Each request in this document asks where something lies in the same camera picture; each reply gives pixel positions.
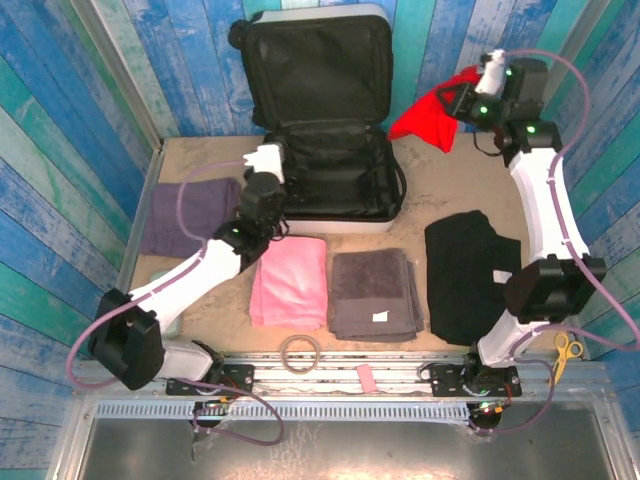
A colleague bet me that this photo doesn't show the white slotted cable duct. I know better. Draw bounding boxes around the white slotted cable duct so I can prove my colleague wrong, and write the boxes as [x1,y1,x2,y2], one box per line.
[94,402,474,426]

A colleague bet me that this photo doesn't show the aluminium mounting rail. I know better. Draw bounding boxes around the aluminium mounting rail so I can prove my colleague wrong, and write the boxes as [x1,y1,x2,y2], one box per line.
[74,349,609,401]

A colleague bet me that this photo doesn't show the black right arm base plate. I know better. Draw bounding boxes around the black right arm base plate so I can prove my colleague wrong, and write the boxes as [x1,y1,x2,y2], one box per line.
[428,363,522,399]

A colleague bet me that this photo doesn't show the pale green glasses case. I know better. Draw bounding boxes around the pale green glasses case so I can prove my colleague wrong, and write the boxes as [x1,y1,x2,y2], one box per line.
[148,268,185,342]

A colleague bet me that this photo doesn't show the tape roll ring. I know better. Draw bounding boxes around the tape roll ring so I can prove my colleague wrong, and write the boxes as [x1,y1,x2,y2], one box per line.
[279,333,321,376]

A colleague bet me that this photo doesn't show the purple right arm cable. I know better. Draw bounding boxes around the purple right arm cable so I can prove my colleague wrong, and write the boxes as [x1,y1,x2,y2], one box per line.
[469,48,640,436]

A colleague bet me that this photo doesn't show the white hard-shell suitcase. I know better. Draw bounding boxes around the white hard-shell suitcase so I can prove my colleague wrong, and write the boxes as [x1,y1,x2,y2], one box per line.
[229,3,407,235]

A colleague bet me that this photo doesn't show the purple towel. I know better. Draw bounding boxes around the purple towel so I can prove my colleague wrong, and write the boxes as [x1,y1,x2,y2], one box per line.
[139,177,244,259]

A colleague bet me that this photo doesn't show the pink eraser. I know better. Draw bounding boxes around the pink eraser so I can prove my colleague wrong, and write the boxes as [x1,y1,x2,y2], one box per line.
[356,364,379,396]

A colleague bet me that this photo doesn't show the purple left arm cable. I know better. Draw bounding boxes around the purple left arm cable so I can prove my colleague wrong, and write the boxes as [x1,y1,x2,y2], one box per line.
[65,159,286,447]

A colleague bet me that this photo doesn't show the red cloth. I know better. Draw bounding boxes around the red cloth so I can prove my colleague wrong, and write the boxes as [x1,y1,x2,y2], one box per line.
[388,67,484,154]

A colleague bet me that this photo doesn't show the black t-shirt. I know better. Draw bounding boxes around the black t-shirt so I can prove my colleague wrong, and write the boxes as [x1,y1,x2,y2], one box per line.
[424,209,524,347]

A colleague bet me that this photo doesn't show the steel sheet tray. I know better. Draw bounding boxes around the steel sheet tray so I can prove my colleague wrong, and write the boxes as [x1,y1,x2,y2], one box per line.
[79,418,619,476]

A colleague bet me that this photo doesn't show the pink towel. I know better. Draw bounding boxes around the pink towel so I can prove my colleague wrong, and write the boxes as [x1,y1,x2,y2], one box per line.
[248,235,330,331]

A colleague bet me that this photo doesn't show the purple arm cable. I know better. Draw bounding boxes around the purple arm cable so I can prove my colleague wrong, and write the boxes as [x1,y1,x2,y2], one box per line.
[65,159,286,447]
[469,48,640,436]

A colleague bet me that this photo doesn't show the aluminium corner post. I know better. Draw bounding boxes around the aluminium corner post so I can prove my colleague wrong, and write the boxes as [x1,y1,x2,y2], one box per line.
[69,0,166,151]
[547,0,614,101]

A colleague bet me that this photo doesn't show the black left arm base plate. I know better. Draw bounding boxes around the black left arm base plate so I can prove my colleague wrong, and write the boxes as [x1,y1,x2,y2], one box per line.
[165,363,256,397]

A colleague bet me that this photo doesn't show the small circuit board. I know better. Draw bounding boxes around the small circuit board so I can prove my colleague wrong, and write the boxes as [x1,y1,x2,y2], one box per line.
[472,398,509,417]
[197,397,236,416]

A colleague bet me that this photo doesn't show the yellow scissors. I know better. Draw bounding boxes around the yellow scissors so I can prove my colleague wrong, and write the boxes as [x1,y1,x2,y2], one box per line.
[549,330,585,387]

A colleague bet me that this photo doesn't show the grey towel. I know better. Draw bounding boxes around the grey towel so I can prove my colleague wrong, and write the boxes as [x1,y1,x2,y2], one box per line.
[328,248,426,343]

